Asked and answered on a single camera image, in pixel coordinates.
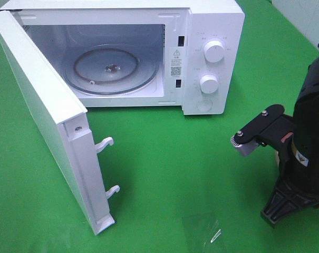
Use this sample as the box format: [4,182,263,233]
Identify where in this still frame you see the white microwave door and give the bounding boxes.
[0,11,120,234]

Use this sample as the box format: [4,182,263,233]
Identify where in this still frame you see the white round door button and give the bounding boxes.
[197,99,212,112]

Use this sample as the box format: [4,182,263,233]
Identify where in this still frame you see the green table mat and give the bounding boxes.
[0,1,319,252]

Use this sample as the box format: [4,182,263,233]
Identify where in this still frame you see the white microwave oven body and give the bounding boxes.
[0,1,245,115]

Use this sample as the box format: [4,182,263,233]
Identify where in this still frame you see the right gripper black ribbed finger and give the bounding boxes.
[260,177,304,227]

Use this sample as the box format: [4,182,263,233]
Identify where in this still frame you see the right gripper silver-padded finger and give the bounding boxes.
[230,104,285,156]

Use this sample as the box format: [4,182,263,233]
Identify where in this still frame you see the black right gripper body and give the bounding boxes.
[258,113,319,208]

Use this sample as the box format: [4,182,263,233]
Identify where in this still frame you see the upper white round knob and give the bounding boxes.
[204,39,225,63]

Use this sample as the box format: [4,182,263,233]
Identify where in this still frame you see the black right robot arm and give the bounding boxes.
[231,57,319,226]

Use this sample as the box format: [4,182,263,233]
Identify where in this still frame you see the white round knob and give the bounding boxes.
[204,39,225,63]
[200,74,219,94]

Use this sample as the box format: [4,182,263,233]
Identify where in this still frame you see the lower white round knob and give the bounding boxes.
[200,74,219,94]

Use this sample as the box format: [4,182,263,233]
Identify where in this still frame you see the glass microwave turntable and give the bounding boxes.
[64,44,163,95]

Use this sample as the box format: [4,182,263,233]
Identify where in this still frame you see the white warning label sticker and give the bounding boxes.
[169,47,184,77]

